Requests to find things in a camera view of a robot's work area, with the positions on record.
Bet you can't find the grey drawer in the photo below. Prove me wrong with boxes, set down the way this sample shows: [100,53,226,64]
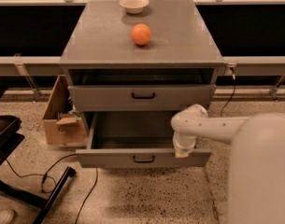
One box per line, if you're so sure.
[77,111,211,168]
[68,85,216,111]

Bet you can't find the open cardboard box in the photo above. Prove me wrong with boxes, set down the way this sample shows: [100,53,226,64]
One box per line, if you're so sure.
[43,76,87,145]

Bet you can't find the grey top drawer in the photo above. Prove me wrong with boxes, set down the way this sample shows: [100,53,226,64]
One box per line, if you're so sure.
[68,85,216,111]

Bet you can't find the black cable on left floor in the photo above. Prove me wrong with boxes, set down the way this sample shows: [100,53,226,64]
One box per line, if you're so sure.
[4,153,99,224]

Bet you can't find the white bowl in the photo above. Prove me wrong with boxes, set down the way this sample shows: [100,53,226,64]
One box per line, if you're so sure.
[120,0,150,14]

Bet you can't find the grey metal railing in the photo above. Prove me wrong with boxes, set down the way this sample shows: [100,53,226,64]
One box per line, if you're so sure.
[0,0,285,103]

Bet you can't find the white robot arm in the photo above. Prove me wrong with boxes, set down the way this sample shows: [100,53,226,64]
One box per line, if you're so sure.
[171,105,285,224]

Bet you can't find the black cart frame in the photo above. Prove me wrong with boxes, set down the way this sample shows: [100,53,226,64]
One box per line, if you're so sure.
[0,91,74,224]

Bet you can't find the orange fruit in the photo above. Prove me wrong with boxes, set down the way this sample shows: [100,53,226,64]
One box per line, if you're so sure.
[131,23,151,46]

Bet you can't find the white shoe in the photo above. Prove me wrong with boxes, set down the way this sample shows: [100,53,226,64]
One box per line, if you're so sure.
[0,209,15,224]

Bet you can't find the grey drawer cabinet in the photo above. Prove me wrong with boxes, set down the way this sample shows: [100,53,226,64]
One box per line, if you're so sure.
[58,0,226,168]

